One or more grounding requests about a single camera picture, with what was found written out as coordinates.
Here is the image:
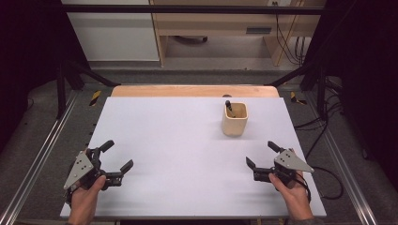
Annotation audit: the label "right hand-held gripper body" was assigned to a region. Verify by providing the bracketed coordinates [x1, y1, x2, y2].
[253, 148, 315, 190]

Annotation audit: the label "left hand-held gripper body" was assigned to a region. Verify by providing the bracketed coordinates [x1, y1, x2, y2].
[63, 147, 125, 192]

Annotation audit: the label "square wooden pen cup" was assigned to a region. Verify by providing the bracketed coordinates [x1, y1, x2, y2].
[222, 101, 250, 137]

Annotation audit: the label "black marker pen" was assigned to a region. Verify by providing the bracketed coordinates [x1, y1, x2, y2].
[224, 99, 237, 119]

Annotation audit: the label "person's left hand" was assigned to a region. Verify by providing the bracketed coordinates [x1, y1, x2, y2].
[66, 174, 107, 219]

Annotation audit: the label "person's right hand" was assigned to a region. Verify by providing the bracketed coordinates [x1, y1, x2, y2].
[268, 172, 312, 219]

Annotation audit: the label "white board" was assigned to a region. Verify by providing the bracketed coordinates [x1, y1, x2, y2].
[59, 96, 328, 219]

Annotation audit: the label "yellow and black tape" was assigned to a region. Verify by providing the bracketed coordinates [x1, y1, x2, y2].
[89, 89, 102, 108]
[289, 91, 308, 106]

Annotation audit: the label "wooden table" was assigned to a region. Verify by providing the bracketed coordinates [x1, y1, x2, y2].
[111, 84, 281, 98]

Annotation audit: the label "white cabinet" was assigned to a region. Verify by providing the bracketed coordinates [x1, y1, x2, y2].
[61, 0, 161, 63]

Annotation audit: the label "black curtain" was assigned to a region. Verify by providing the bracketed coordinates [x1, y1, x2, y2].
[301, 0, 398, 186]
[0, 0, 92, 151]

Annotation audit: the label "light wooden desk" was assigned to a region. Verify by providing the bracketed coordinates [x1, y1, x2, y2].
[149, 0, 329, 68]

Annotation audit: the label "aluminium floor rail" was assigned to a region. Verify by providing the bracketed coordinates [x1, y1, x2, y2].
[303, 90, 380, 225]
[0, 89, 80, 225]

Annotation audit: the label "black floor cables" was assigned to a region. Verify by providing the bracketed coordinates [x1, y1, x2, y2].
[293, 77, 344, 158]

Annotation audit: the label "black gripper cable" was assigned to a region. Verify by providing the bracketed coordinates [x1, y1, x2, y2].
[294, 166, 344, 202]

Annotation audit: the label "black upright frame post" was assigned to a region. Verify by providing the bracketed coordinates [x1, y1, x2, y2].
[316, 66, 329, 122]
[55, 64, 68, 120]

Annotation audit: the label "black diagonal frame brace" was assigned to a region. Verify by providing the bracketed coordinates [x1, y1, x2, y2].
[66, 60, 122, 88]
[265, 61, 314, 88]

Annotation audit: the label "black hanging cables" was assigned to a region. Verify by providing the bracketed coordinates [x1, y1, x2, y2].
[271, 1, 307, 67]

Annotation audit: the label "grey drawer handle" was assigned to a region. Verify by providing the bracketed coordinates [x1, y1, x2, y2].
[245, 26, 273, 36]

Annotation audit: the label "black horizontal frame bar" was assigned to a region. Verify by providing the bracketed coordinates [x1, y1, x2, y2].
[60, 4, 327, 16]

